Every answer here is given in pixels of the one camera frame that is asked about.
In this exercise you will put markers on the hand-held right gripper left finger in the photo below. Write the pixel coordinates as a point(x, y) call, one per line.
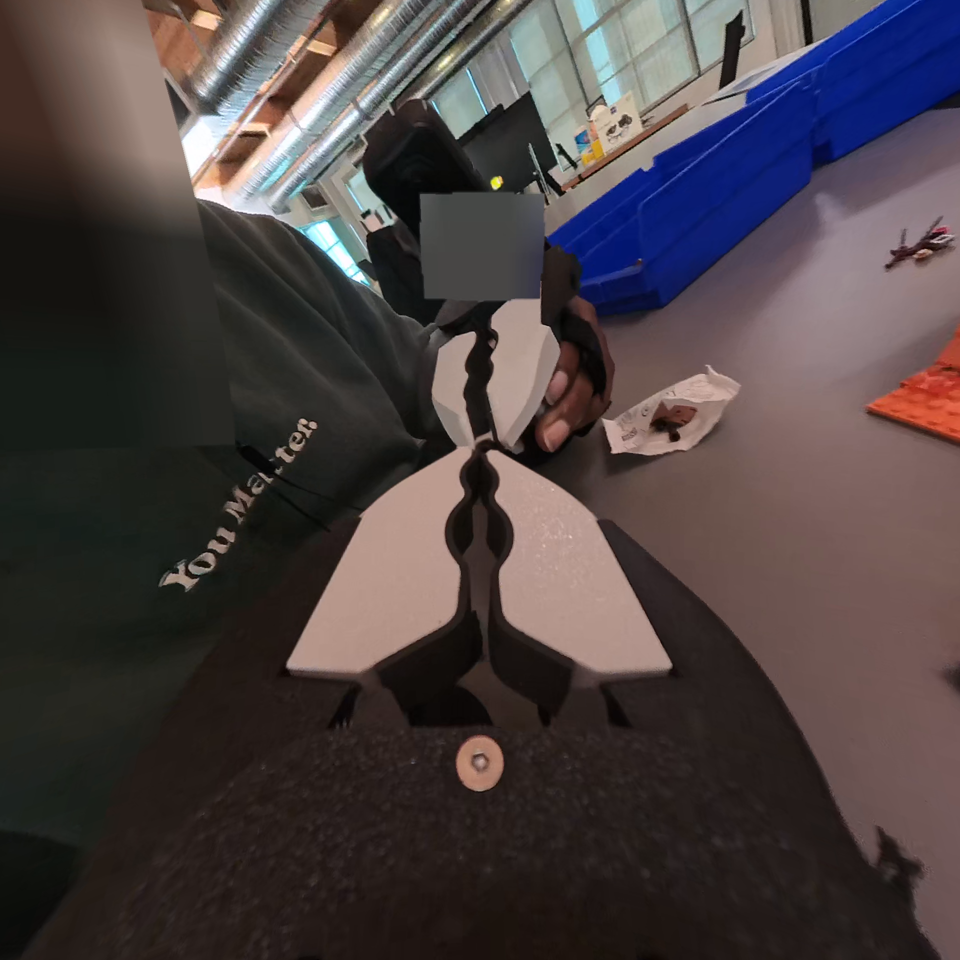
point(375, 585)

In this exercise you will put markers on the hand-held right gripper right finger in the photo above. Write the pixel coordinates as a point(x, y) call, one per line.
point(585, 585)

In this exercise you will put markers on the person's left hand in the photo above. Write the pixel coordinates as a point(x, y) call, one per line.
point(577, 409)

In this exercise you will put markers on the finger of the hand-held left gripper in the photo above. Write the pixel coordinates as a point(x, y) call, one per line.
point(450, 390)
point(525, 360)

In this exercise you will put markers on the silver air duct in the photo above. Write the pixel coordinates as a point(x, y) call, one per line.
point(240, 37)

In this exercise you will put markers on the black display screen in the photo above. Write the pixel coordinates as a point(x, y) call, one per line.
point(510, 135)

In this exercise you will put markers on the small white printed bag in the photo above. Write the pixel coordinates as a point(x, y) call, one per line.
point(705, 397)

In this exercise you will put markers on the person's green sweatshirt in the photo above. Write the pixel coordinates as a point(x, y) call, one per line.
point(112, 540)

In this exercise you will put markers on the brown twig toy piece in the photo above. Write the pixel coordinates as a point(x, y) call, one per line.
point(911, 251)

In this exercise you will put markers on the grey toy brick building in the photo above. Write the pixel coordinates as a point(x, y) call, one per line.
point(930, 405)

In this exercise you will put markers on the blue plastic bin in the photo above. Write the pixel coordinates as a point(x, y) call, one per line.
point(712, 195)
point(885, 60)

